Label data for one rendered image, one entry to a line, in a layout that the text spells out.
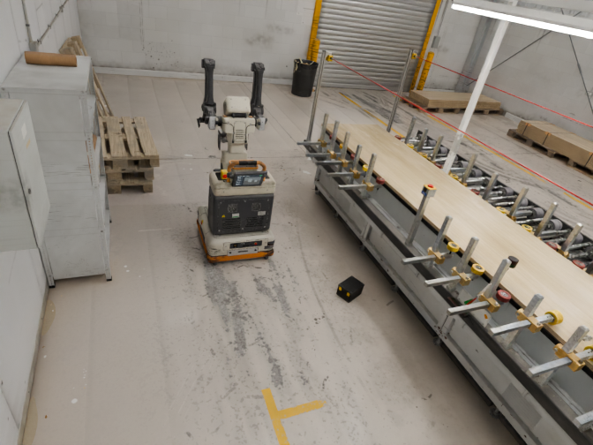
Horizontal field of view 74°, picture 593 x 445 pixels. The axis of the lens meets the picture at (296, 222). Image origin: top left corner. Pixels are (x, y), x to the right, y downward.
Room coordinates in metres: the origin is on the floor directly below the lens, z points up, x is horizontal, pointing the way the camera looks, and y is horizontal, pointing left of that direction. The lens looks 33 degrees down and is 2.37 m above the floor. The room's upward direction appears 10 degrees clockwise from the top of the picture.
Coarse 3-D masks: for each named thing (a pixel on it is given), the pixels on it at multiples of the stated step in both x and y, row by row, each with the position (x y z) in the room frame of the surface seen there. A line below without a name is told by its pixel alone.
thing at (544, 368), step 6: (576, 354) 1.46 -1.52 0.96; (582, 354) 1.46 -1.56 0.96; (588, 354) 1.47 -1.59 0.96; (558, 360) 1.39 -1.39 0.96; (564, 360) 1.40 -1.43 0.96; (570, 360) 1.40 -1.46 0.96; (540, 366) 1.33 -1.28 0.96; (546, 366) 1.34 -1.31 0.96; (552, 366) 1.34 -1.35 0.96; (558, 366) 1.36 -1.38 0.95; (528, 372) 1.30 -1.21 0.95; (534, 372) 1.29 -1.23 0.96; (540, 372) 1.30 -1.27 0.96; (546, 372) 1.33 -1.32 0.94
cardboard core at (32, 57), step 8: (32, 56) 2.63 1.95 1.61; (40, 56) 2.65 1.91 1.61; (48, 56) 2.67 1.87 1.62; (56, 56) 2.70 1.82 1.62; (64, 56) 2.72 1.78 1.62; (72, 56) 2.75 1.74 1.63; (48, 64) 2.68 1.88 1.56; (56, 64) 2.69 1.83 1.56; (64, 64) 2.71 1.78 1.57; (72, 64) 2.73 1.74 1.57
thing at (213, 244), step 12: (204, 216) 3.07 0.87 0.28; (204, 228) 2.93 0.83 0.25; (204, 240) 2.87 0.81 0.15; (216, 240) 2.74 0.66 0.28; (228, 240) 2.78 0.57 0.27; (216, 252) 2.71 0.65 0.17; (228, 252) 2.76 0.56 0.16; (240, 252) 2.81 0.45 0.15; (252, 252) 2.86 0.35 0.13; (264, 252) 2.92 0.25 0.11
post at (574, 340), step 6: (576, 330) 1.47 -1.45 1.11; (582, 330) 1.45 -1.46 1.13; (588, 330) 1.45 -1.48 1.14; (576, 336) 1.45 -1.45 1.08; (582, 336) 1.45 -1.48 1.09; (570, 342) 1.46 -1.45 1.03; (576, 342) 1.44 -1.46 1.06; (564, 348) 1.46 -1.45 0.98; (570, 348) 1.44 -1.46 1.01; (552, 360) 1.47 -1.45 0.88; (552, 372) 1.44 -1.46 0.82; (540, 378) 1.46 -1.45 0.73; (546, 378) 1.44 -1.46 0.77
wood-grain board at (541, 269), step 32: (352, 128) 4.55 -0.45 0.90; (384, 160) 3.74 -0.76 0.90; (416, 160) 3.90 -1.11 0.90; (416, 192) 3.12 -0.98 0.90; (448, 192) 3.24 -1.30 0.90; (480, 224) 2.76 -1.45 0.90; (512, 224) 2.86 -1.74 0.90; (480, 256) 2.29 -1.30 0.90; (544, 256) 2.45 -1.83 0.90; (512, 288) 1.99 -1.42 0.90; (544, 288) 2.06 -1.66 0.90; (576, 288) 2.12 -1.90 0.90; (576, 320) 1.80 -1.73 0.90; (576, 352) 1.54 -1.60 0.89
